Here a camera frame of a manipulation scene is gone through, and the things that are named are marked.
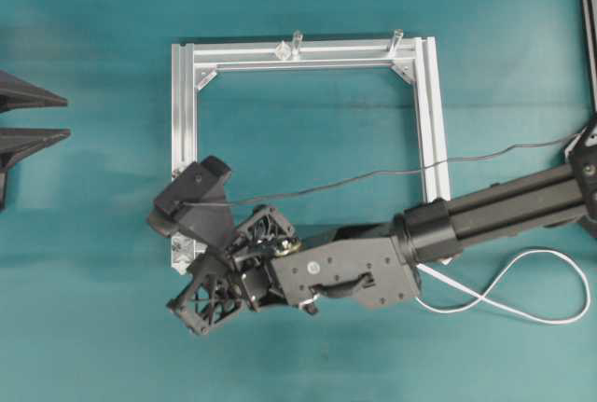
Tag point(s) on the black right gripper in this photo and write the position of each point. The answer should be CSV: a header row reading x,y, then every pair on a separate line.
x,y
224,281

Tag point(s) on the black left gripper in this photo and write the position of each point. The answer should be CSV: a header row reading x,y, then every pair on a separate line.
x,y
19,143

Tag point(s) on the metal pin corner left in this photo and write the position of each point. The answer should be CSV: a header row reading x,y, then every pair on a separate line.
x,y
184,248

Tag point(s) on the metal pin top middle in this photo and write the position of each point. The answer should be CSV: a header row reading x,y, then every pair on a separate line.
x,y
296,44

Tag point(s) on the metal pin top right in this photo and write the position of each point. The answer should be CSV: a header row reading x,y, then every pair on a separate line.
x,y
395,41

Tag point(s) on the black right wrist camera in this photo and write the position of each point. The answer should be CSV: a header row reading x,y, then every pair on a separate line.
x,y
196,207

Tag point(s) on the aluminium extrusion square frame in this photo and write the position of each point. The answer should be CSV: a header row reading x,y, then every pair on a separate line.
x,y
194,66

